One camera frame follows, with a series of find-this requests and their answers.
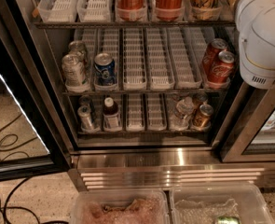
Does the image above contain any dark juice bottle white cap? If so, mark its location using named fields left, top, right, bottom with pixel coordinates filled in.
left=103, top=97, right=121, bottom=131

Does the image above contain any white tray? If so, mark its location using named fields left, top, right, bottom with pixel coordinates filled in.
left=146, top=93, right=167, bottom=131
left=167, top=28, right=202, bottom=89
left=123, top=28, right=147, bottom=91
left=126, top=94, right=144, bottom=132
left=37, top=0, right=78, bottom=22
left=76, top=0, right=112, bottom=22
left=145, top=28, right=175, bottom=91

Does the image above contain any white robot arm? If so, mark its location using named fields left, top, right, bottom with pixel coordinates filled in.
left=227, top=0, right=275, bottom=90

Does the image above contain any gold can front bottom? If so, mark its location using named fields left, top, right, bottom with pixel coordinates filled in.
left=192, top=104, right=213, bottom=128

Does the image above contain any red coke can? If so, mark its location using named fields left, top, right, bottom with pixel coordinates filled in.
left=201, top=38, right=227, bottom=75
left=207, top=50, right=235, bottom=83

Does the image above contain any silver can front middle shelf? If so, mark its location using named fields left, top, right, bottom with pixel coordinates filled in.
left=62, top=53, right=87, bottom=87

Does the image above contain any silver can shelf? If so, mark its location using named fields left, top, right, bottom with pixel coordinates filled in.
left=68, top=40, right=88, bottom=63
left=62, top=53, right=87, bottom=87

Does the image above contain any clear bin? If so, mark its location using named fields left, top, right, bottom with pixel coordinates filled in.
left=169, top=183, right=275, bottom=224
left=69, top=189, right=170, bottom=224

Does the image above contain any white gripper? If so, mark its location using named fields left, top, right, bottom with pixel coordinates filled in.
left=227, top=0, right=275, bottom=36

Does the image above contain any black floor cable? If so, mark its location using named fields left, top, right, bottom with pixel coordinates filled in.
left=0, top=93, right=70, bottom=224

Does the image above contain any clear bin left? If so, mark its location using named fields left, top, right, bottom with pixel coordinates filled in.
left=69, top=189, right=170, bottom=224

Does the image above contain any slim silver can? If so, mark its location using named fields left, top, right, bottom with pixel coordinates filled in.
left=78, top=95, right=92, bottom=106
left=77, top=105, right=95, bottom=131

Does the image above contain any glass fridge door left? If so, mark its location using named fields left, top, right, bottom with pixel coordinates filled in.
left=0, top=0, right=73, bottom=181

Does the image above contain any slim silver can front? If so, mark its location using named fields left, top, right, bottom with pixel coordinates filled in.
left=77, top=105, right=95, bottom=131

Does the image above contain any gold can rear bottom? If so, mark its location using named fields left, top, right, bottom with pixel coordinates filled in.
left=192, top=92, right=208, bottom=107

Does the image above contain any blue pepsi can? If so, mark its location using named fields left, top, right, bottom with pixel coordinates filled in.
left=94, top=52, right=117, bottom=86

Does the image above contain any steel fridge base grille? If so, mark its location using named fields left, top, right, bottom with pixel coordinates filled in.
left=68, top=148, right=275, bottom=191

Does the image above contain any red coke can front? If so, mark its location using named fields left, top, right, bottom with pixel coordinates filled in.
left=207, top=50, right=235, bottom=83

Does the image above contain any slim silver can rear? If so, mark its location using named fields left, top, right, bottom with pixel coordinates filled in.
left=78, top=95, right=92, bottom=106

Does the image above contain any red coke can rear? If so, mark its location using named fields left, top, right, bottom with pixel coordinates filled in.
left=201, top=38, right=227, bottom=75

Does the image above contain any green can in bin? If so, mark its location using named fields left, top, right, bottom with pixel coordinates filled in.
left=213, top=216, right=241, bottom=224

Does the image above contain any right fridge door frame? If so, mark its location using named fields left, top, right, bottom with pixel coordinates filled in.
left=213, top=78, right=275, bottom=163

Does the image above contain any white tray top far left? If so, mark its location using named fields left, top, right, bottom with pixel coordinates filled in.
left=37, top=0, right=78, bottom=22

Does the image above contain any silver can rear middle shelf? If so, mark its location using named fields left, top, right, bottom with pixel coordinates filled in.
left=68, top=40, right=88, bottom=63

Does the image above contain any clear bin right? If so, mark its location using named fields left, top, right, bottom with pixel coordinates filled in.
left=169, top=183, right=275, bottom=224

